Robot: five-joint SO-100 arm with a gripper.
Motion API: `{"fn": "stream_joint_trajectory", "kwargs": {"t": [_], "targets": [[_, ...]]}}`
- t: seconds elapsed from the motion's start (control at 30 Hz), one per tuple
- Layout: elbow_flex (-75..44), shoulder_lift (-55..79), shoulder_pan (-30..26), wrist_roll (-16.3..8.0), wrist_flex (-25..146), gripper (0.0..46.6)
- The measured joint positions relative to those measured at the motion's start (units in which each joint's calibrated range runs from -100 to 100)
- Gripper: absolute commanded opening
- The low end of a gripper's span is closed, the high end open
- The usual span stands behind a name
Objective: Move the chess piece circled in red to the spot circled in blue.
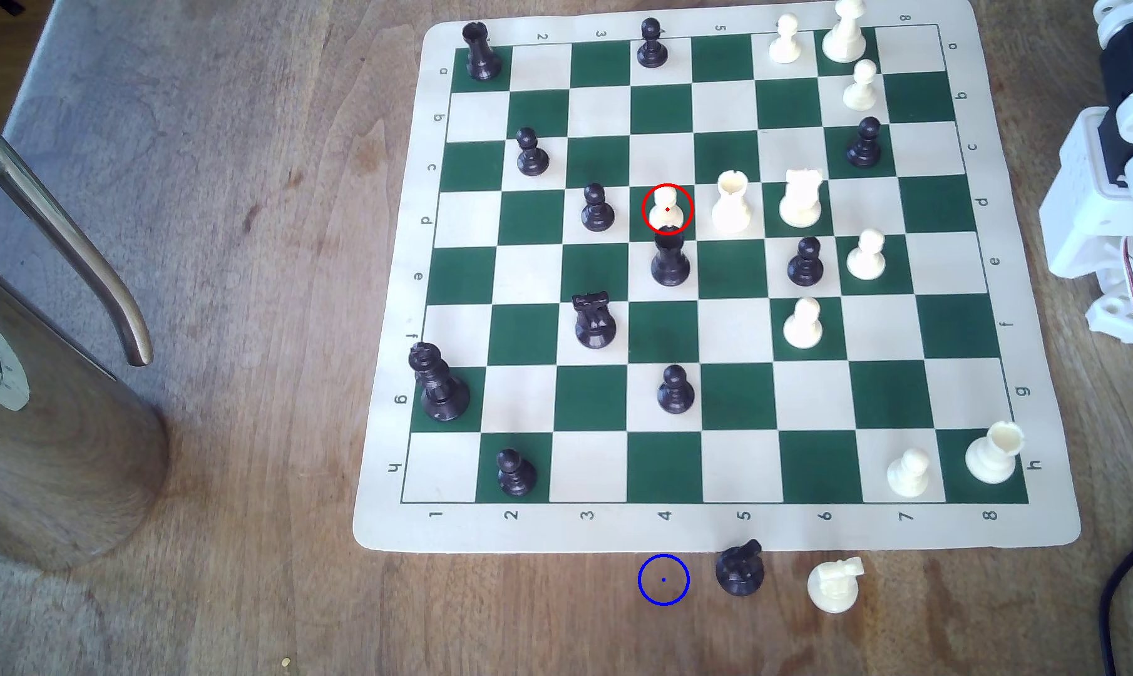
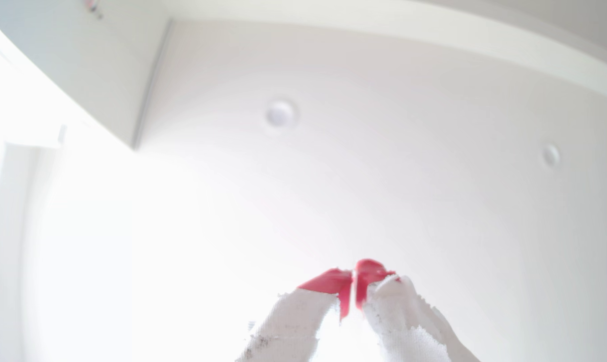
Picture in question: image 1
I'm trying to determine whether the white chess pawn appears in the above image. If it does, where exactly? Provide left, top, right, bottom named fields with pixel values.
left=782, top=297, right=825, bottom=351
left=768, top=12, right=803, bottom=66
left=843, top=58, right=879, bottom=112
left=886, top=447, right=932, bottom=499
left=648, top=186, right=688, bottom=232
left=846, top=228, right=888, bottom=282

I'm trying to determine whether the black chess knight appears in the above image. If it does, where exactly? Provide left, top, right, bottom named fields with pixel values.
left=571, top=290, right=618, bottom=351
left=715, top=538, right=766, bottom=599

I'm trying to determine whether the black chess pawn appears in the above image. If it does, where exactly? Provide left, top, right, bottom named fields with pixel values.
left=516, top=126, right=551, bottom=178
left=846, top=115, right=884, bottom=169
left=636, top=17, right=670, bottom=69
left=580, top=182, right=617, bottom=233
left=786, top=235, right=826, bottom=287
left=657, top=363, right=696, bottom=415
left=496, top=448, right=538, bottom=498

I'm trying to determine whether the black chess bishop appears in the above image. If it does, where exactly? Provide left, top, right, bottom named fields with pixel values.
left=649, top=225, right=692, bottom=289

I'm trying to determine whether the black chess king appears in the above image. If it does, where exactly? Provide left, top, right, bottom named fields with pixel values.
left=408, top=342, right=472, bottom=423

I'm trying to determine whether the green and white chess mat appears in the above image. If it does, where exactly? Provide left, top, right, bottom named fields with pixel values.
left=352, top=0, right=1082, bottom=555

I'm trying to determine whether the white chess queen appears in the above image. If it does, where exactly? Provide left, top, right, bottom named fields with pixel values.
left=711, top=170, right=754, bottom=236

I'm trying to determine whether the white chess rook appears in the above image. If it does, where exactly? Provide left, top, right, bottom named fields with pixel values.
left=777, top=168, right=825, bottom=229

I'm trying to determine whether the black chess rook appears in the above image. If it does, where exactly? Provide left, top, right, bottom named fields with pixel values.
left=461, top=21, right=504, bottom=82

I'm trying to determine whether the white chess knight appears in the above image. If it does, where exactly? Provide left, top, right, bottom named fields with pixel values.
left=806, top=556, right=866, bottom=615

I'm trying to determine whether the white rook bottom right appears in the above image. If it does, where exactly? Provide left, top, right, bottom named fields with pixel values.
left=963, top=419, right=1026, bottom=486

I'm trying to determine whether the stainless steel kettle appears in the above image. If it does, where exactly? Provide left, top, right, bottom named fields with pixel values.
left=0, top=115, right=172, bottom=576

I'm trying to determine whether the black cable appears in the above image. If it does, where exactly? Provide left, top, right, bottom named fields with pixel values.
left=1097, top=519, right=1133, bottom=676

